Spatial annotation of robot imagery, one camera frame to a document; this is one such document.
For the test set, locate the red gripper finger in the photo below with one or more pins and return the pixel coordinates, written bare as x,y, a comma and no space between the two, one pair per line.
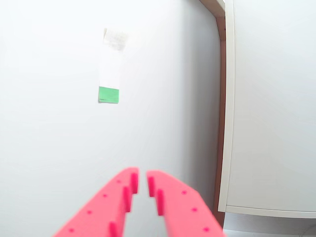
182,209
98,212

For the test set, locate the white cabinet panel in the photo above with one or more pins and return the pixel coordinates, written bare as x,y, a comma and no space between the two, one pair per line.
271,111

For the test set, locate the brown wooden frame strip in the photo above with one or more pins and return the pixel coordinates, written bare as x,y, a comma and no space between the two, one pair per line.
221,98

